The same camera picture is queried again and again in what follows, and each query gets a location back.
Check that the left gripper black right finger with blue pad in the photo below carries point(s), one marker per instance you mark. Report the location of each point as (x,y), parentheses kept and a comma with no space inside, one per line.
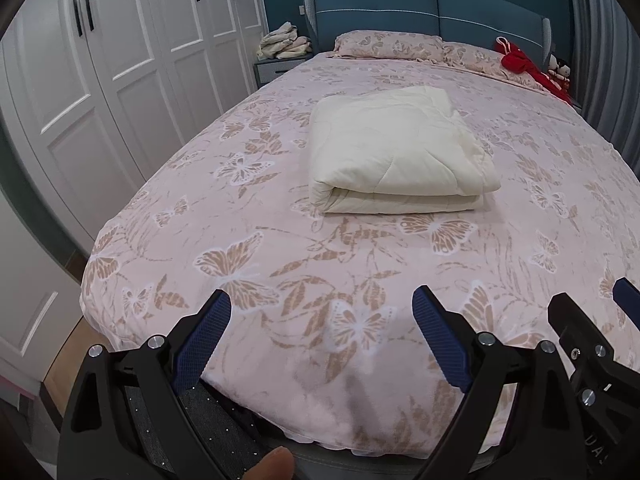
(542,438)

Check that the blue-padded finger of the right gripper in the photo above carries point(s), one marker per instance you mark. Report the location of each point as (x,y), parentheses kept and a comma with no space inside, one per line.
(627,297)

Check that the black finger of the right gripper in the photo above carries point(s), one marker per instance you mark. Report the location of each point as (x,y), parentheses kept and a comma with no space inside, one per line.
(578,336)

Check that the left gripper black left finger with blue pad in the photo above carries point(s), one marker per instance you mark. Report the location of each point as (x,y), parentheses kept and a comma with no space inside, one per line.
(125,418)

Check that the cream quilted comforter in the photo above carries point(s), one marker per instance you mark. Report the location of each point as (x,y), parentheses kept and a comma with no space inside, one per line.
(399,151)

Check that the cream folded clothes pile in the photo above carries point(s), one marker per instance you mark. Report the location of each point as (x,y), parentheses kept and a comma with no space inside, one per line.
(283,43)

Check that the person's left thumb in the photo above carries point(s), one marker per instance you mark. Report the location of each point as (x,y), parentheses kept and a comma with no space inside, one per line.
(279,464)

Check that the pink butterfly bedspread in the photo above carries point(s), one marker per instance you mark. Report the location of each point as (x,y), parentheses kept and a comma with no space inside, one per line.
(322,341)

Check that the red plush toy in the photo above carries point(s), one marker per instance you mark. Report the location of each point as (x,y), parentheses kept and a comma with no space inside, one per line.
(515,60)

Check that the grey blue curtain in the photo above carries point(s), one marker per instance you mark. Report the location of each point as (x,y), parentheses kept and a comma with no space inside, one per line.
(605,76)

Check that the pink butterfly pillow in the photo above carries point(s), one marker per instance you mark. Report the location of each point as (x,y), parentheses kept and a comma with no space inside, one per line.
(484,62)
(407,46)

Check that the blue upholstered headboard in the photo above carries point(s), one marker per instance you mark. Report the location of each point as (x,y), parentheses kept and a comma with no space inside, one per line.
(476,22)

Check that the white wardrobe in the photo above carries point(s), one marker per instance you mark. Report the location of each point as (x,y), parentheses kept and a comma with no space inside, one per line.
(102,101)

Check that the grey nightstand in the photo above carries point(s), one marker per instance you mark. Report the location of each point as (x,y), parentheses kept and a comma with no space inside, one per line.
(266,71)

